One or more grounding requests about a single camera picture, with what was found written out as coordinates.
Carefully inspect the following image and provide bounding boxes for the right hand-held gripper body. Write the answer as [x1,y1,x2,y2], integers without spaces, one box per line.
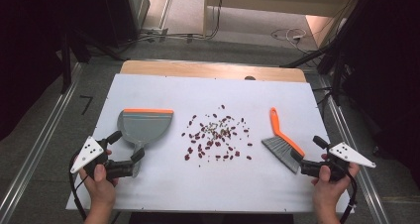
[299,142,377,182]

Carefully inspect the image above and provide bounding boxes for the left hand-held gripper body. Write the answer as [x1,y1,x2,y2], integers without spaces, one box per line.
[69,136,136,182]

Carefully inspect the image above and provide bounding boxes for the orange brush with grey bristles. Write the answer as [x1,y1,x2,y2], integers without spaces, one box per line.
[261,106,306,175]

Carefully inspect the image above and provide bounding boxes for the grey dustpan with orange edge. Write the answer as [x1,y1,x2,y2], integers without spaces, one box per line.
[116,108,175,179]

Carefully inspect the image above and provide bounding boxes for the red beans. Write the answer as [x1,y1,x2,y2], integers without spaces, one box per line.
[180,103,255,168]

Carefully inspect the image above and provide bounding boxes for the person's left hand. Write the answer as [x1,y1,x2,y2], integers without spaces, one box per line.
[78,149,120,206]

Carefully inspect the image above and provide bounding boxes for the person's right hand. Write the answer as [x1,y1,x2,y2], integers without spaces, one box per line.
[310,153,361,207]

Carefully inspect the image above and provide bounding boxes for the black metal stand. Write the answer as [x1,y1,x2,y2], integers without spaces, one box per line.
[331,47,345,107]
[59,32,73,95]

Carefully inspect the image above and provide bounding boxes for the white board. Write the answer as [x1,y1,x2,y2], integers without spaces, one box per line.
[64,72,356,216]

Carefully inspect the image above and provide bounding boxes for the dark curtain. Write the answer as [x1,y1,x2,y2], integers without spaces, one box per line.
[326,0,420,188]
[0,0,110,143]

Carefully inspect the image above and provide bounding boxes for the wooden table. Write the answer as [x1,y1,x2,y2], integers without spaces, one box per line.
[119,59,308,84]

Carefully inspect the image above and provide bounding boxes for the black cabinet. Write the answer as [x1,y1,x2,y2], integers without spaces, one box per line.
[100,0,151,49]

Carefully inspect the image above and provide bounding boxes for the upright aluminium profile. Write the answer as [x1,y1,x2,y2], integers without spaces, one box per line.
[157,0,178,38]

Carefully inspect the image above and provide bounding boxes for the aluminium floor rail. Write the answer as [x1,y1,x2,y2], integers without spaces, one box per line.
[0,62,84,224]
[317,74,391,224]

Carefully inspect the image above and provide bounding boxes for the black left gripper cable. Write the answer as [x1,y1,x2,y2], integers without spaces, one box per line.
[67,150,89,222]

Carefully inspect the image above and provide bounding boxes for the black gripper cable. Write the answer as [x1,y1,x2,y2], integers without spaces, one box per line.
[67,150,89,222]
[339,171,360,224]

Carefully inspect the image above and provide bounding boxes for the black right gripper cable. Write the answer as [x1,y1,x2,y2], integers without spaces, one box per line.
[339,171,360,224]

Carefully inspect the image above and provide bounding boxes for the white cable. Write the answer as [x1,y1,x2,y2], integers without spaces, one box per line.
[270,27,309,48]

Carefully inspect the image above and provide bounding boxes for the bundle of floor cables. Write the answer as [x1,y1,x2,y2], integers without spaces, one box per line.
[113,0,227,55]

